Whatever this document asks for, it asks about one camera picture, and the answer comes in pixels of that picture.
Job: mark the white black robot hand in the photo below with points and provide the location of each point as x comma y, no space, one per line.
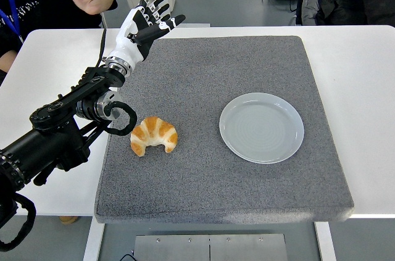
129,48

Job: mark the golden croissant bread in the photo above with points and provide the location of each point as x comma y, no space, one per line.
154,131

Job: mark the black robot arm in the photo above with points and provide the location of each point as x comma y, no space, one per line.
46,137

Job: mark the person's right forearm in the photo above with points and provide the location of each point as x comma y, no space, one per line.
7,62

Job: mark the pale grey round plate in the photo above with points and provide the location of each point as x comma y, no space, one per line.
262,128

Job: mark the grey metal plate with screws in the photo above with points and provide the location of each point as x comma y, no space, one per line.
210,247

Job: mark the grey felt mat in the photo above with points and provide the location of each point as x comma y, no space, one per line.
200,180

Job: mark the tan shoe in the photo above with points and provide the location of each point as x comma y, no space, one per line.
68,219

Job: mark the white table leg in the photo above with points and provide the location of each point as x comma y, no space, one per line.
324,242
92,239

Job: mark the white tubular chair frame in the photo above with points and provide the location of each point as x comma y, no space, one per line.
104,22

